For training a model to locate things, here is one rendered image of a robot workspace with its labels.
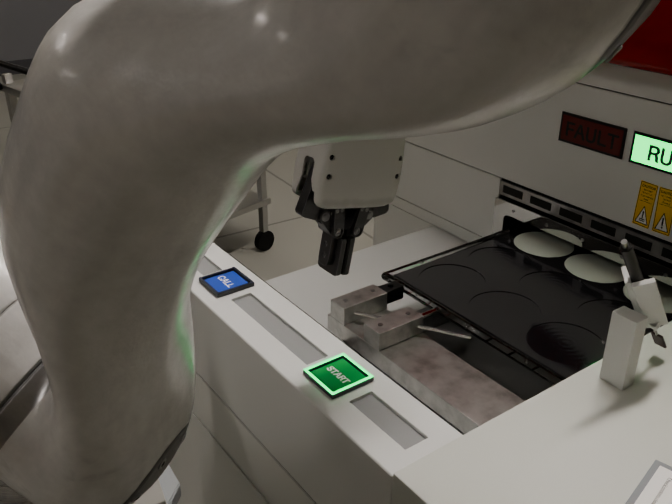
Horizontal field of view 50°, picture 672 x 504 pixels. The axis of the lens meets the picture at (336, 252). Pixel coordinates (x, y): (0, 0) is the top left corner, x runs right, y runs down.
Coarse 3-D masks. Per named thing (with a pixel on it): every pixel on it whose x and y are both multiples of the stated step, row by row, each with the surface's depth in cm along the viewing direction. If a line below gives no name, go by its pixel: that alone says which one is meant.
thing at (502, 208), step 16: (496, 208) 131; (512, 208) 128; (528, 208) 126; (496, 224) 132; (544, 224) 123; (560, 224) 120; (576, 240) 118; (592, 240) 115; (608, 240) 114; (608, 256) 114; (640, 256) 109; (656, 272) 107
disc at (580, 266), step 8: (576, 256) 118; (584, 256) 118; (592, 256) 118; (600, 256) 118; (568, 264) 116; (576, 264) 116; (584, 264) 116; (592, 264) 116; (600, 264) 116; (608, 264) 116; (616, 264) 116; (576, 272) 113; (584, 272) 113; (592, 272) 113; (600, 272) 113; (608, 272) 113; (616, 272) 113; (592, 280) 111; (600, 280) 111; (608, 280) 111; (616, 280) 111
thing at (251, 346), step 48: (192, 288) 97; (240, 336) 86; (288, 336) 87; (240, 384) 90; (288, 384) 79; (384, 384) 78; (288, 432) 82; (336, 432) 72; (384, 432) 71; (432, 432) 71; (336, 480) 75; (384, 480) 67
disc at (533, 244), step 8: (528, 232) 127; (536, 232) 127; (544, 232) 127; (520, 240) 124; (528, 240) 124; (536, 240) 124; (544, 240) 124; (552, 240) 124; (560, 240) 124; (520, 248) 121; (528, 248) 121; (536, 248) 121; (544, 248) 121; (552, 248) 121; (560, 248) 121; (568, 248) 121; (544, 256) 118; (552, 256) 118; (560, 256) 118
